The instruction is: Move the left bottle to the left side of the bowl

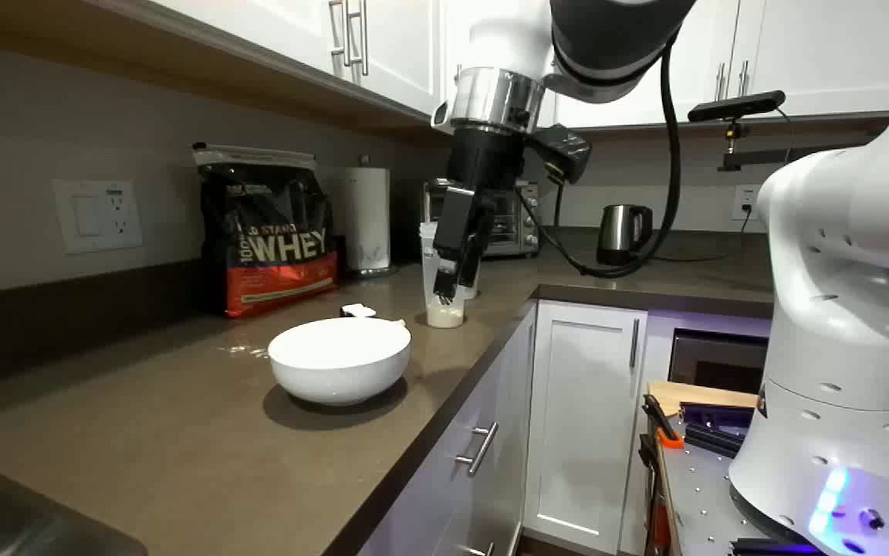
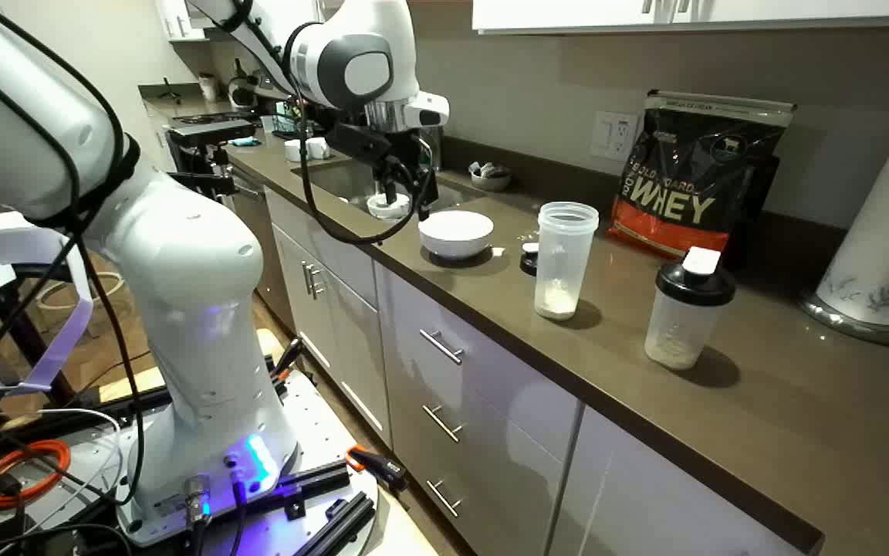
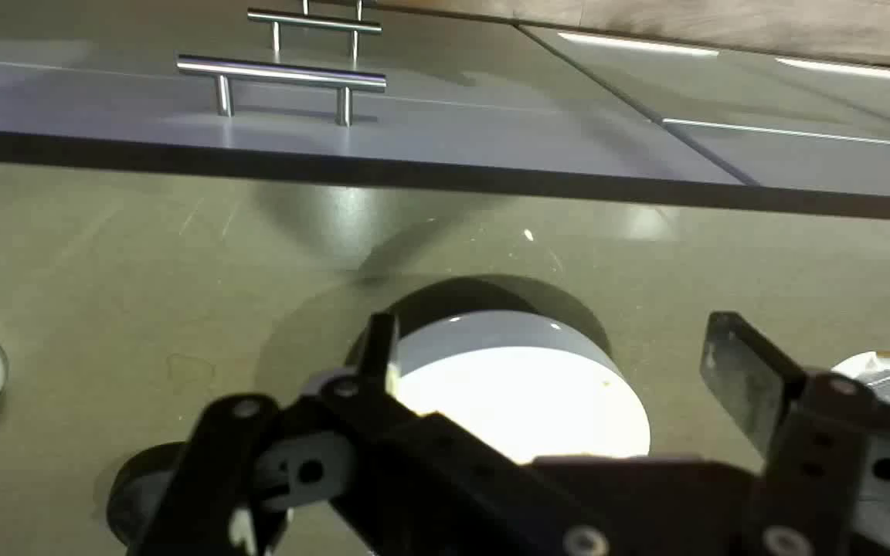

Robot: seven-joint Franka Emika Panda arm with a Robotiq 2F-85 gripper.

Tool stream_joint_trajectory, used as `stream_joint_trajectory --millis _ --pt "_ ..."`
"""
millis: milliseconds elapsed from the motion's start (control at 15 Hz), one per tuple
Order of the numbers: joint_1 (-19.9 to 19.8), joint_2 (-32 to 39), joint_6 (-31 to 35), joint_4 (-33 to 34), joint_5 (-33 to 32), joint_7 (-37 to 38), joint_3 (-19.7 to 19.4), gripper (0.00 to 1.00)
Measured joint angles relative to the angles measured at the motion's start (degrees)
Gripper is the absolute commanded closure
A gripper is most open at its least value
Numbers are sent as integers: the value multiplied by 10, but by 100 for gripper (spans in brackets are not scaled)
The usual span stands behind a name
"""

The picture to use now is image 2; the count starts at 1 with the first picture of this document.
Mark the white mug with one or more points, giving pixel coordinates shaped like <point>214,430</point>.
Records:
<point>320,147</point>
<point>293,149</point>

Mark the white chair frame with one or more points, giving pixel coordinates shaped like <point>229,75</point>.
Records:
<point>66,341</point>

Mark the small white cup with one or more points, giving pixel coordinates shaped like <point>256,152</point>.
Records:
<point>384,210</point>

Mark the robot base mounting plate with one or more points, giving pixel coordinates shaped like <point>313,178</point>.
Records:
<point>310,421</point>

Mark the white bowl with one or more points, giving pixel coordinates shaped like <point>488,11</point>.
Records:
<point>454,232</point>

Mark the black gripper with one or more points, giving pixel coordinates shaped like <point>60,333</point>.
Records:
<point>416,157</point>

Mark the black whey protein bag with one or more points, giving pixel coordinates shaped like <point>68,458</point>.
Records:
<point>693,181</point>

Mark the shaker bottle with black lid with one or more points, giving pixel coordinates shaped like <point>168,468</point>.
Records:
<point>684,312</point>

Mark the white paper towel roll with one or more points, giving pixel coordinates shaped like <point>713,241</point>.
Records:
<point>885,237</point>

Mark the translucent plastic cup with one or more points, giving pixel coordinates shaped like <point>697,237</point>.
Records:
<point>563,264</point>

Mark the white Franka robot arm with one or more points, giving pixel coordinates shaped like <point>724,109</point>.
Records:
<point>199,309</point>

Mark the metal paper towel holder base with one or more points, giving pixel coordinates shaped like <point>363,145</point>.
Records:
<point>825,312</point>

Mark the steel kitchen sink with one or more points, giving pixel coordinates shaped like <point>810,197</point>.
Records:
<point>346,181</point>

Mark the small white black dish holder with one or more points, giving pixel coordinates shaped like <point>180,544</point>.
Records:
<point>488,173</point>

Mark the white upper cabinet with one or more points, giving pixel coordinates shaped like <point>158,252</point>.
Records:
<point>711,15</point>

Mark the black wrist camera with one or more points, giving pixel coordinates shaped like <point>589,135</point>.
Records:
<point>356,142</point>

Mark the black bottle lid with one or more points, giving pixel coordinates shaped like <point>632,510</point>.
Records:
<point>529,262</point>

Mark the white wall outlet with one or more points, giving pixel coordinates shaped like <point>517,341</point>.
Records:
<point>611,135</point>

